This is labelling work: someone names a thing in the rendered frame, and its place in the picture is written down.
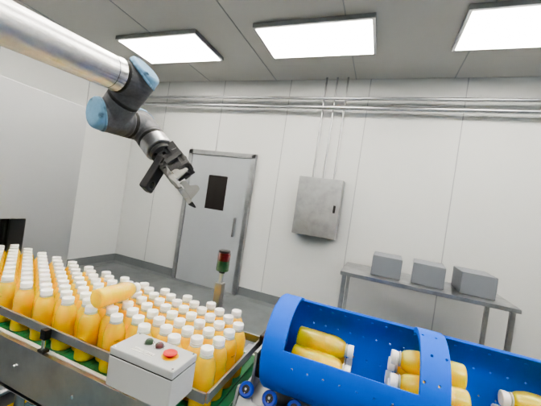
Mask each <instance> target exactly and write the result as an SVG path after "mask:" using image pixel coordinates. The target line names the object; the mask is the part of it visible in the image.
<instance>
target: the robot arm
mask: <svg viewBox="0 0 541 406"><path fill-rule="evenodd" d="M0 46H2V47H4V48H7V49H10V50H11V51H14V52H17V53H20V54H22V55H25V56H28V57H30V58H32V59H34V60H37V61H40V62H42V63H45V64H48V65H50V66H52V67H55V68H58V69H60V70H63V71H65V72H67V73H71V74H72V75H75V76H77V77H80V78H83V79H86V80H87V81H91V82H93V83H95V84H98V85H101V86H103V87H106V88H107V89H108V90H107V91H106V93H105V94H104V96H103V97H100V96H94V97H92V98H90V99H89V101H88V104H87V106H86V111H85V116H86V120H87V122H88V124H89V125H90V126H91V127H92V128H94V129H96V130H99V131H101V132H107V133H110V134H113V135H119V136H122V137H125V138H128V139H133V140H135V141H136V143H137V144H138V145H139V147H140V148H141V149H142V151H143V153H144V154H145V155H146V157H147V158H148V159H149V160H153V161H154V162H153V163H152V165H151V166H150V168H149V169H148V171H147V173H146V174H145V176H144V177H143V179H142V180H141V182H140V184H139V186H140V187H141V188H142V189H143V190H144V191H145V192H147V193H153V191H154V189H155V187H156V185H157V184H158V183H159V181H160V179H161V177H162V176H163V174H164V175H165V176H166V177H167V178H168V179H169V181H170V182H171V184H173V185H174V186H175V188H177V189H178V191H179V192H180V194H181V195H182V197H183V198H184V199H185V201H186V202H187V203H188V205H190V206H191V207H193V208H196V206H195V205H194V203H193V202H192V198H193V197H194V196H195V195H196V194H197V193H198V191H199V190H200V188H199V186H198V185H189V184H188V183H187V182H186V181H185V180H186V179H187V178H189V177H190V176H191V175H192V174H194V173H195V172H194V170H193V169H194V168H193V167H192V165H191V164H190V163H189V161H188V159H187V156H186V155H184V154H183V152H182V151H181V150H180V149H179V148H178V147H177V146H176V144H175V143H174V142H173V140H172V141H170V139H169V138H168V137H167V136H166V135H165V134H164V132H163V131H162V129H161V128H160V127H159V125H158V124H157V122H156V121H155V120H154V118H153V117H152V115H151V114H149V113H148V112H147V111H146V110H144V109H142V108H140V107H141V106H142V104H143V103H144V102H145V101H146V100H147V99H148V98H149V96H150V95H151V94H152V92H153V91H155V88H156V87H157V85H158V84H159V78H158V77H157V75H156V74H155V72H154V71H153V70H152V69H151V68H150V67H149V66H148V65H147V64H146V63H145V62H144V61H142V60H141V59H139V58H138V57H136V56H132V57H130V59H129V60H127V59H124V58H123V57H121V56H116V55H115V54H113V53H112V52H109V51H107V50H105V49H104V48H101V47H99V46H98V45H96V44H94V43H92V42H90V41H88V40H86V39H84V38H82V37H80V36H79V35H77V34H75V33H73V32H71V31H69V30H67V29H65V28H63V27H62V26H60V25H58V24H56V23H54V22H52V21H50V20H48V19H46V18H44V17H43V16H41V15H39V14H36V13H35V12H33V11H31V10H29V9H27V8H26V7H24V6H21V5H19V4H18V3H16V2H13V1H12V0H0ZM183 179H185V180H183ZM178 181H181V182H180V183H179V182H178ZM181 185H182V186H183V187H184V189H185V190H184V189H183V188H182V186H181Z"/></svg>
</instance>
